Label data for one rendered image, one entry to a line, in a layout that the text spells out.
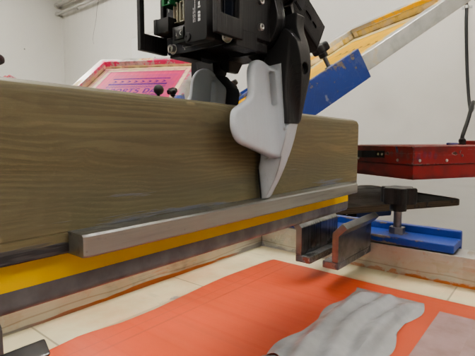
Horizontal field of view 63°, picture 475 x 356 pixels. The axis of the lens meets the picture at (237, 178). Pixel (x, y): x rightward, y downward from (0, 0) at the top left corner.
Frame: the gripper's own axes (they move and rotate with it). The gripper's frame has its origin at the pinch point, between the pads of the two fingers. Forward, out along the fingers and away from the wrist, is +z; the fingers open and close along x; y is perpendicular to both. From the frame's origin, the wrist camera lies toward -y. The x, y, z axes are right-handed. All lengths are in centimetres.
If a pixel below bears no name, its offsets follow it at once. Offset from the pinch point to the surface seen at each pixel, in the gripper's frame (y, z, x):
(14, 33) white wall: -148, -112, -415
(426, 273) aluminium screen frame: -25.6, 12.8, 6.9
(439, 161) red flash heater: -93, 2, -7
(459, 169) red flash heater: -101, 5, -3
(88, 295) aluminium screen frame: 3.7, 12.4, -16.9
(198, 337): 1.1, 13.6, -4.1
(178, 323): 0.5, 13.6, -7.4
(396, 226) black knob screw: -27.5, 8.0, 2.7
